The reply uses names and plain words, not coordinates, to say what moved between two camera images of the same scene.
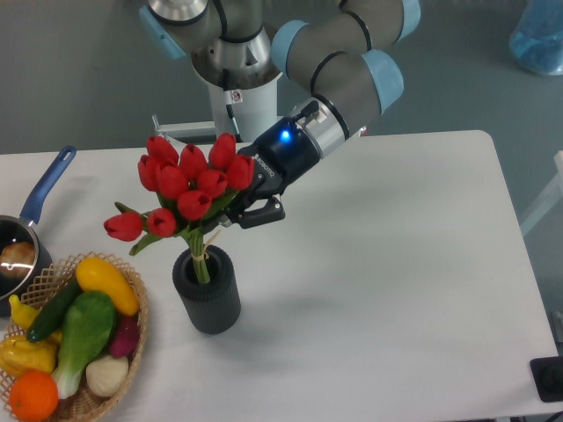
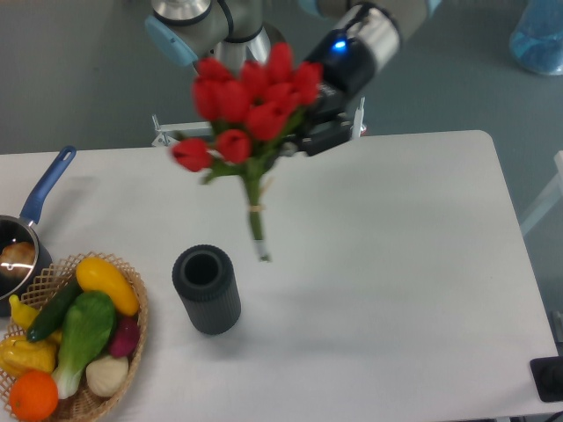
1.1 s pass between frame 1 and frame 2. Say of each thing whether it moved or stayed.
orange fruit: stayed
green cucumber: stayed
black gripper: moved
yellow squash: stayed
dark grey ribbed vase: stayed
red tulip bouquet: moved
